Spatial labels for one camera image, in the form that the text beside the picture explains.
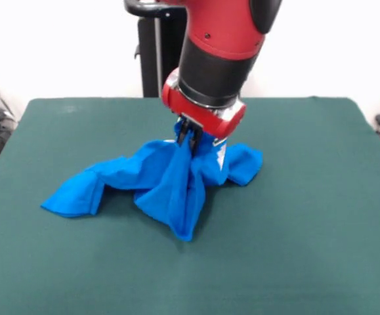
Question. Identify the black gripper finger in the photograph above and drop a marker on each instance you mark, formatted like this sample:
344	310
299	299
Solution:
183	133
194	139

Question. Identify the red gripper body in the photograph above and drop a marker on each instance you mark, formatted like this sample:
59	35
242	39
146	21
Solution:
206	115

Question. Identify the blue printed t-shirt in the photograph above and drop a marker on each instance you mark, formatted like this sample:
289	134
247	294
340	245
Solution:
163	183

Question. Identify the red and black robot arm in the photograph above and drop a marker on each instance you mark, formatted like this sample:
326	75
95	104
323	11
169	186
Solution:
222	46

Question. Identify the dark green tablecloth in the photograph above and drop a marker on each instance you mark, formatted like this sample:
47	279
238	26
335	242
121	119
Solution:
308	246

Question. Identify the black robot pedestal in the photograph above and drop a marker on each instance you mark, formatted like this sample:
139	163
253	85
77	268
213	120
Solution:
153	55

